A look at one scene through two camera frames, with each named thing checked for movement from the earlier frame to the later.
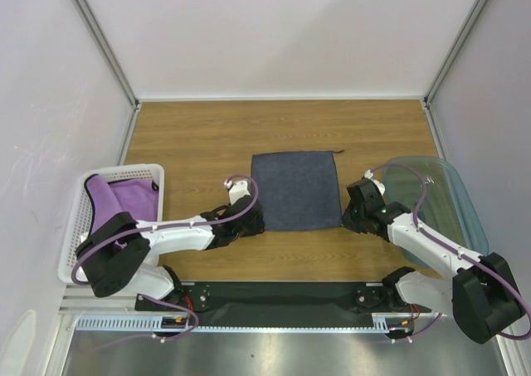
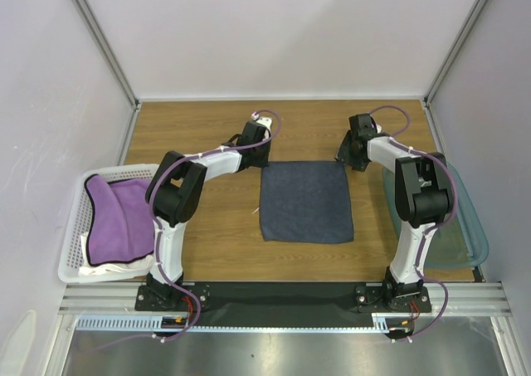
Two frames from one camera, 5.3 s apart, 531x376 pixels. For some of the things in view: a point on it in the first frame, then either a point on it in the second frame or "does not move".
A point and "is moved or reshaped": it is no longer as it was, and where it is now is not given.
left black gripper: x=256 y=227 to x=262 y=162
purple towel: x=139 y=197 does not move
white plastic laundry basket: x=82 y=218 does not move
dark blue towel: x=297 y=190 is moved or reshaped
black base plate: x=280 y=304 does not move
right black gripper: x=354 y=218 to x=346 y=155
